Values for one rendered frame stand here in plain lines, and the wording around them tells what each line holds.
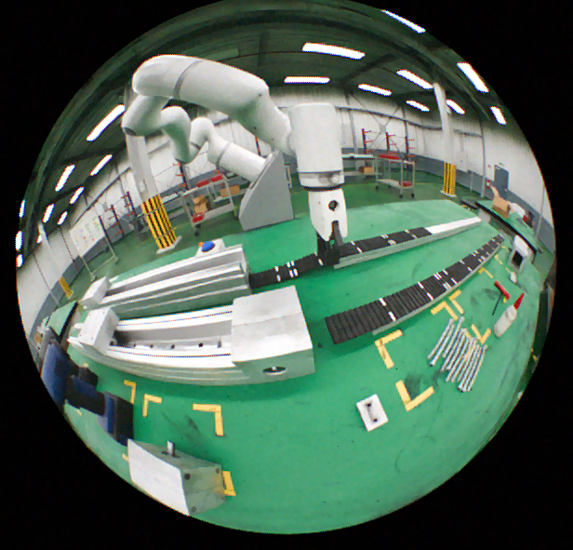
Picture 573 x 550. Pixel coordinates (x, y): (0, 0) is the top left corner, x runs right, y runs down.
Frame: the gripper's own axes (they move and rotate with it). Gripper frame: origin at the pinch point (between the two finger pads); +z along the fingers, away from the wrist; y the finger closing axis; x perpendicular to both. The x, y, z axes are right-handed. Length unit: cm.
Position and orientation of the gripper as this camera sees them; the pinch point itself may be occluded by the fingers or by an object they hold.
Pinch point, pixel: (327, 251)
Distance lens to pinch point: 40.5
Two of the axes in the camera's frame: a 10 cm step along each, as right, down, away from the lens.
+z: 1.7, 7.9, 5.8
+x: -9.7, 2.3, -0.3
